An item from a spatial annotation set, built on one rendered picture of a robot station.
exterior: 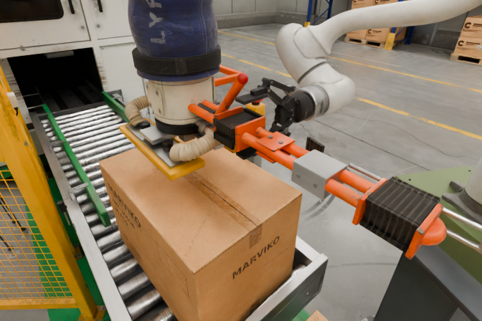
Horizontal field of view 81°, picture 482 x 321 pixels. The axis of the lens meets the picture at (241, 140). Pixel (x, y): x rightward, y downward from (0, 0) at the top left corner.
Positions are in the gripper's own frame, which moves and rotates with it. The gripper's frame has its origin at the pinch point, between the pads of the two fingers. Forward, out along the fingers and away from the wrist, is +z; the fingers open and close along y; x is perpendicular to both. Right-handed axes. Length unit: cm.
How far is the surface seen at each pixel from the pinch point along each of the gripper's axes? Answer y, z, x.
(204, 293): 36.9, 17.0, -5.3
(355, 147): 122, -215, 70
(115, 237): 68, 23, 58
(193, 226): 27.4, 11.8, 6.2
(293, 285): 61, -15, -9
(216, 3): 39, -605, 838
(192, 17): -21.6, 0.9, 16.2
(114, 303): 63, 33, 25
